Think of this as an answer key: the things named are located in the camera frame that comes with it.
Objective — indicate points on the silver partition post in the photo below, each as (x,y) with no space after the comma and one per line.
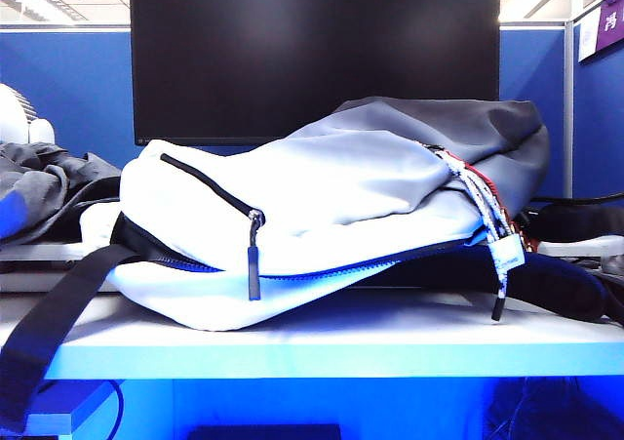
(569,118)

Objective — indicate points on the black bulky item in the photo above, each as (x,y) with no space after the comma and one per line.
(575,220)

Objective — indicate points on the black monitor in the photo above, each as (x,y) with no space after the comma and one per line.
(312,45)

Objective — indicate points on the white desk fan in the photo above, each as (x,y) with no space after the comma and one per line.
(12,118)

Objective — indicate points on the blue back partition panel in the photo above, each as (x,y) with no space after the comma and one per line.
(73,79)

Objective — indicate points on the white and gray backpack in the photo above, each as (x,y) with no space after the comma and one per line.
(317,191)

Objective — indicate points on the blue side partition panel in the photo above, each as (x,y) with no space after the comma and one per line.
(599,128)

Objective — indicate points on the white low shelf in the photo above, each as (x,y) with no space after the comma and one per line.
(39,253)

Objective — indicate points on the gray clothes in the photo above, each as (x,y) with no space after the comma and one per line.
(44,191)

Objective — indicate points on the white under-desk tray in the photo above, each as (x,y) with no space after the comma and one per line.
(73,401)

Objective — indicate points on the purple sign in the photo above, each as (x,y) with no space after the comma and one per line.
(612,20)

